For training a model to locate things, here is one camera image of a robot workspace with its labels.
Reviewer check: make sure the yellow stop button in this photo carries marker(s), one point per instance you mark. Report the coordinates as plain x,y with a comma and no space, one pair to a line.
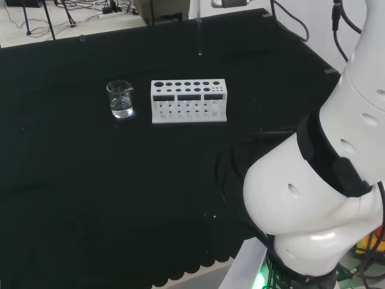
365,244

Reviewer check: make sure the white power strip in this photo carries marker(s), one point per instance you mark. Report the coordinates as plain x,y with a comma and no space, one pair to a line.
111,15

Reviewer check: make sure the black box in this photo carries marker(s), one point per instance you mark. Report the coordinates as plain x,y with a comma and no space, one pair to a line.
24,3

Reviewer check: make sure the black tripod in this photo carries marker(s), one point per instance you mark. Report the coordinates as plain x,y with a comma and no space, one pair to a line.
49,24

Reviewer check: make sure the dark grey equipment box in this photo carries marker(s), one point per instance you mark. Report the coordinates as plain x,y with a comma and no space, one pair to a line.
162,12

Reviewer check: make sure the black bench cloth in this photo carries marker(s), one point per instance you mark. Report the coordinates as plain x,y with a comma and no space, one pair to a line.
90,180

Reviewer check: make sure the white test tube rack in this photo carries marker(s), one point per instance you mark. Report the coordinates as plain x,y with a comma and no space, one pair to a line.
188,102

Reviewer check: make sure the clear glass beaker with liquid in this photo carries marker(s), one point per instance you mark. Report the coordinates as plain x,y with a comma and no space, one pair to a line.
120,102

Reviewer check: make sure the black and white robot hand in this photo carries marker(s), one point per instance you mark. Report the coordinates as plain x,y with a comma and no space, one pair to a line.
230,2

